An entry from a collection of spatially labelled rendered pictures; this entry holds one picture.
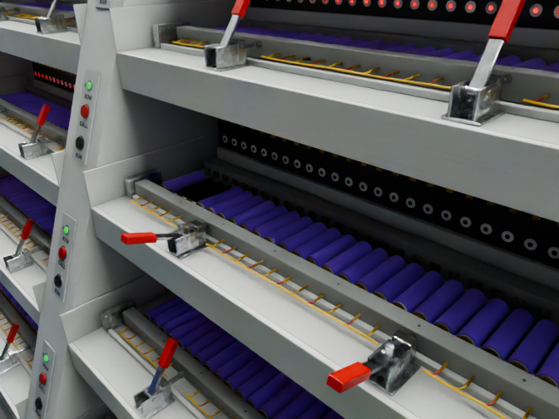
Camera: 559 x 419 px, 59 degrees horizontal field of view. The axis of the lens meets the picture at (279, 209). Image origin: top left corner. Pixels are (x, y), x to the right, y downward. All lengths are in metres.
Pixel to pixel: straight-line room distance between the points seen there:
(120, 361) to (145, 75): 0.37
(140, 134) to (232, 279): 0.28
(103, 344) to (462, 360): 0.50
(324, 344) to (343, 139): 0.17
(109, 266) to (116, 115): 0.21
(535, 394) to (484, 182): 0.15
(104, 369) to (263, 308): 0.31
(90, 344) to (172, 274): 0.24
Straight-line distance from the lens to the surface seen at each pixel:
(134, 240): 0.51
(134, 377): 0.69
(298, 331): 0.44
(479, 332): 0.43
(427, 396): 0.40
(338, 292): 0.44
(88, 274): 0.73
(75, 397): 0.83
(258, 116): 0.46
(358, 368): 0.35
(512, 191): 0.34
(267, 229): 0.55
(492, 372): 0.40
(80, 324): 0.76
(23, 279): 0.94
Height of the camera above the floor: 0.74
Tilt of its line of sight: 12 degrees down
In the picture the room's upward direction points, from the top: 14 degrees clockwise
